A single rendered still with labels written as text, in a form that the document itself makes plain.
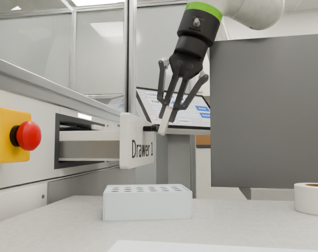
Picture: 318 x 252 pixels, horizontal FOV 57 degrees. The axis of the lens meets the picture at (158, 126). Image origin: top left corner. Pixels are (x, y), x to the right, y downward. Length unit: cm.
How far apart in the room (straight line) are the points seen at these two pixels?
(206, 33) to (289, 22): 406
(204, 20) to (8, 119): 47
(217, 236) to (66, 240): 17
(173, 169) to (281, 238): 129
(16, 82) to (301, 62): 64
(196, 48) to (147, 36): 179
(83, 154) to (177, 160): 107
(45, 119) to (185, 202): 31
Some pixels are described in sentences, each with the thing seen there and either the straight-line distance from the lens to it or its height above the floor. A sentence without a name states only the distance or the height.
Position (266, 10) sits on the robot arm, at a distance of 77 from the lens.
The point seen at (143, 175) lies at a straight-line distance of 232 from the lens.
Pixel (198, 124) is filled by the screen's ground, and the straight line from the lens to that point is 163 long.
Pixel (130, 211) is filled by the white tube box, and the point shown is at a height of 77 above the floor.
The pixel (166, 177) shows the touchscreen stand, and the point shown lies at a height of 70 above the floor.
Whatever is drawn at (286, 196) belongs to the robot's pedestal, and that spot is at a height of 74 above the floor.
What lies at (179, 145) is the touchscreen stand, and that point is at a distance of 164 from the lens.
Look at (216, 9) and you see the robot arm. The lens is 73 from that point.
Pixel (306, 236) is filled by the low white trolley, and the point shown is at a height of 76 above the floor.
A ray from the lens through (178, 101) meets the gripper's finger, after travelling 69.
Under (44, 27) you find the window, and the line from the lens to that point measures 65.
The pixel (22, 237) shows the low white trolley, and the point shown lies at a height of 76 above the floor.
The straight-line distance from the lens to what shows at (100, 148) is 60.
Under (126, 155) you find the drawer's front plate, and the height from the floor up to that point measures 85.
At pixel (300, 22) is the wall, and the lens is 477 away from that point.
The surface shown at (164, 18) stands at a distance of 251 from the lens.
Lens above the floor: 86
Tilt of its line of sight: 4 degrees up
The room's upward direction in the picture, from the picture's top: straight up
